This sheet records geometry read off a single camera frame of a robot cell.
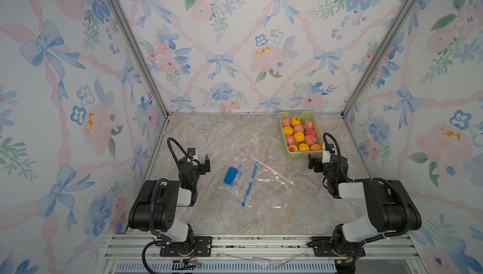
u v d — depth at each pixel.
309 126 1.07
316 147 0.98
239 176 0.93
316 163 0.84
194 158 0.78
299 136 1.03
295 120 1.10
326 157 0.84
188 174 0.70
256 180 0.92
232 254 0.73
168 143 0.67
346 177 0.69
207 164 0.86
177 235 0.56
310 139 1.01
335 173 0.73
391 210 0.45
